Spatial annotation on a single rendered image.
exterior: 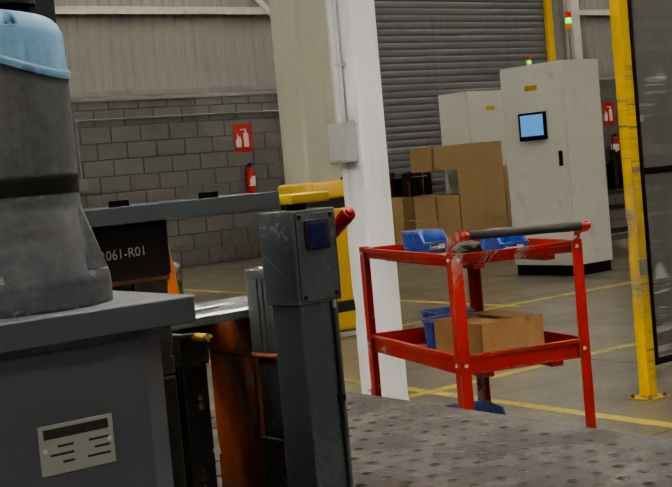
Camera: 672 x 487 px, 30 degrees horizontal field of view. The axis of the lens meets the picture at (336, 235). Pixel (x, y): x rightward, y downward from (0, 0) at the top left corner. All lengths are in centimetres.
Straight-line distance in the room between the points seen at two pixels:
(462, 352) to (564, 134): 810
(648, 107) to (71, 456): 529
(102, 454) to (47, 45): 30
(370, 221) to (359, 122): 45
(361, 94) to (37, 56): 474
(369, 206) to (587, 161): 646
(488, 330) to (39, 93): 299
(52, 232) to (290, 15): 797
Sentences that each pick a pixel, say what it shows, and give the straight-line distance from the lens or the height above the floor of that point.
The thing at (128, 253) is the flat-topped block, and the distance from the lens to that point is 133.
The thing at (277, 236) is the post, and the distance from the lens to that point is 149.
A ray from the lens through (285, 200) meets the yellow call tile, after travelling 148.
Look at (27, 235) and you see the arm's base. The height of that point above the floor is 116.
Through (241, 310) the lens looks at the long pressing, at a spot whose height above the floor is 100.
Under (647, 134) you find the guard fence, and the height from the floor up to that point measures 122.
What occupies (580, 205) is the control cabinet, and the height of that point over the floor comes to 65.
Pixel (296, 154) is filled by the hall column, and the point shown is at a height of 131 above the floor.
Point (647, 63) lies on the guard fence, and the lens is 609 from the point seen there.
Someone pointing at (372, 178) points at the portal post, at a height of 113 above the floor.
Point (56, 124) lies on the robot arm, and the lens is 96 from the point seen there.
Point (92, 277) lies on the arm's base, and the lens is 95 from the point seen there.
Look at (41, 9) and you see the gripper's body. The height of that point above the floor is 137.
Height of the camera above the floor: 119
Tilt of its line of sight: 3 degrees down
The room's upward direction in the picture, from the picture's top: 5 degrees counter-clockwise
